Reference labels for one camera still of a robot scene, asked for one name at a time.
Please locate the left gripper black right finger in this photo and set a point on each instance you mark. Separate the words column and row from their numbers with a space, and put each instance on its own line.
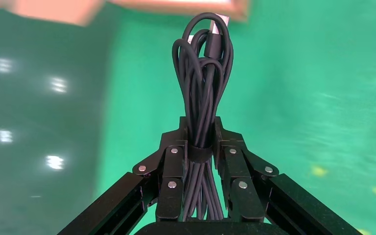
column 236, row 168

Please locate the orange cardboard box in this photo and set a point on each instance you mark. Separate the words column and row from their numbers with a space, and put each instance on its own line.
column 61, row 11

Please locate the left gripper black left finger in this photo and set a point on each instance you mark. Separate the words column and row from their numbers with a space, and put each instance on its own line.
column 173, row 168

